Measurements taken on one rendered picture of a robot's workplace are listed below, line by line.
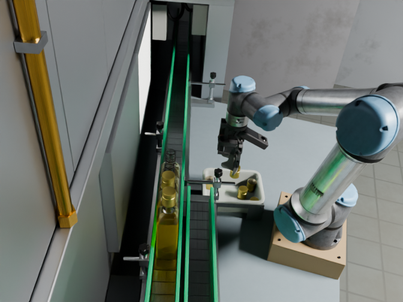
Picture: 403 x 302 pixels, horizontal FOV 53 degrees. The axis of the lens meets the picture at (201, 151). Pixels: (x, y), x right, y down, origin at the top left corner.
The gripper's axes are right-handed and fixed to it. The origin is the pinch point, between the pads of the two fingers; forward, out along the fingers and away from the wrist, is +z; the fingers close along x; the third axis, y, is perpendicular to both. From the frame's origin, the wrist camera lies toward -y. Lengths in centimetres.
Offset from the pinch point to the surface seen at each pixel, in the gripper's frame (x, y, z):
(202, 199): 12.5, 10.5, 4.2
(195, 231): 26.1, 12.0, 4.7
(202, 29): -82, 17, -16
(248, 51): -213, -20, 54
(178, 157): -8.7, 21.0, 4.7
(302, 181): -15.8, -30.3, 17.8
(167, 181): 33.4, 20.7, -22.6
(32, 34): 70, 31, -76
